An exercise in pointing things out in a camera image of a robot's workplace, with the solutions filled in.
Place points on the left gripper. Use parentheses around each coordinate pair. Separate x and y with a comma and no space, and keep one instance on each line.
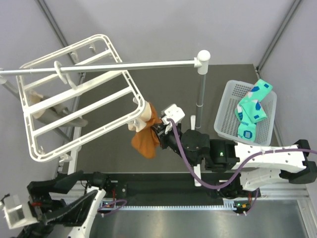
(41,204)

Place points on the white perforated plastic basket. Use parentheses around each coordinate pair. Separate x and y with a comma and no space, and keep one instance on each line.
(226,122)

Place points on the teal sock upper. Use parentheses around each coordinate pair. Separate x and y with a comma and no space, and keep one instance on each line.
(258,92)

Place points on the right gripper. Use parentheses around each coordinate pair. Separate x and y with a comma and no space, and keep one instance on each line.
(159,129)

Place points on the beige sock left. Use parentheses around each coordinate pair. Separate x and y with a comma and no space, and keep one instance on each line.
(35,98)

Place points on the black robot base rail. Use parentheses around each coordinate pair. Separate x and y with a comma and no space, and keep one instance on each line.
(168,187)

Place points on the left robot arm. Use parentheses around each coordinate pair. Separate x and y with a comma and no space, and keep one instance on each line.
(95,181)

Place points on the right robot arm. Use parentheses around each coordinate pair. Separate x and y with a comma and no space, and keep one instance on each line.
(253,166)

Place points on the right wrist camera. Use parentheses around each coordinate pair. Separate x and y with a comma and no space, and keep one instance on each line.
(172,112)

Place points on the beige sock right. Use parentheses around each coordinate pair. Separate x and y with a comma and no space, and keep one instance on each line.
(141,119)

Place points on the dark grey table mat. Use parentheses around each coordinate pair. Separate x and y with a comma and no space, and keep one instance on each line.
(245,115)

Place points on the white slotted cable duct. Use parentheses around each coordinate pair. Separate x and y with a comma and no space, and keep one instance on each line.
(191,205)

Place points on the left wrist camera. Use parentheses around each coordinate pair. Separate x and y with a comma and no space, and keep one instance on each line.
(16,213)

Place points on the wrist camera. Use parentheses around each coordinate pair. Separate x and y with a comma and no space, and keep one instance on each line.
(16,213)
(172,112)

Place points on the white square clip hanger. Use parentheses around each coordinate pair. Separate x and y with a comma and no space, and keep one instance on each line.
(94,50)

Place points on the grey sock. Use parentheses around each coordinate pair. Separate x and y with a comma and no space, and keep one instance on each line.
(55,113)

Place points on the silver white drying rack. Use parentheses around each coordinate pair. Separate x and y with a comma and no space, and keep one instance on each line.
(110,71)

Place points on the beige sock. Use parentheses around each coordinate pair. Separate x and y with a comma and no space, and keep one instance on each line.
(35,98)
(141,119)

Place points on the orange brown sock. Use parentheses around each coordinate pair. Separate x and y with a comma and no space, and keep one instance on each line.
(145,141)

